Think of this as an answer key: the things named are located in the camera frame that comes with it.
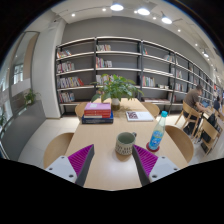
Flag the red middle book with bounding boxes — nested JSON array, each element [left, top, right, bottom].
[[84, 110, 111, 118]]

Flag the wooden chair with bag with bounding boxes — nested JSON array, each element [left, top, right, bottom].
[[193, 119, 222, 153]]

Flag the black backpack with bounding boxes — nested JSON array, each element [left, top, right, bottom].
[[202, 114, 217, 142]]

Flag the red round coaster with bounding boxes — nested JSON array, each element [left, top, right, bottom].
[[146, 142, 160, 153]]

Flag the pink top book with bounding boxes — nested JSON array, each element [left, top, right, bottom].
[[85, 103, 111, 111]]

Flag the dark blue bottom book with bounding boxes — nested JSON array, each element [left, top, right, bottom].
[[81, 112, 114, 124]]

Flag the small plant by window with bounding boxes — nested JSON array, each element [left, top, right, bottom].
[[24, 89, 39, 106]]

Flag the green ceramic mug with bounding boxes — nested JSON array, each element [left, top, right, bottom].
[[115, 132, 137, 155]]

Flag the white flat book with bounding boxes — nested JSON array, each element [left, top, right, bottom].
[[126, 111, 154, 121]]

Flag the clear bottle blue label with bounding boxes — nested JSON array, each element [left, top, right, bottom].
[[148, 111, 168, 151]]

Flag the wooden chair near left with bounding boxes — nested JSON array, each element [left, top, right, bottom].
[[43, 133, 73, 168]]

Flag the wooden chair near right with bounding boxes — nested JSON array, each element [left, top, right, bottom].
[[165, 125, 194, 162]]

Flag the large grey bookshelf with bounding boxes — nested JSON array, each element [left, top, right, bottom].
[[55, 36, 214, 116]]

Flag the wooden chair far right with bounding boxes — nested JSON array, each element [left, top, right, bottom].
[[142, 102, 160, 117]]

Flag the potted green plant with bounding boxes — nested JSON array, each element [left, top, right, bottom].
[[91, 74, 143, 111]]

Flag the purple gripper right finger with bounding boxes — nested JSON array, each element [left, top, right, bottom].
[[132, 145, 179, 186]]

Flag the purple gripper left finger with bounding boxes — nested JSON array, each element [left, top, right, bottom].
[[46, 144, 94, 187]]

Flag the wooden chair under person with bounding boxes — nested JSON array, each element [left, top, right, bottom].
[[176, 103, 201, 135]]

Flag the wooden chair far left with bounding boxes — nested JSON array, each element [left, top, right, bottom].
[[75, 102, 87, 119]]

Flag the seated person brown shirt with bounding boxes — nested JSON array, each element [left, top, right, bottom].
[[182, 84, 211, 134]]

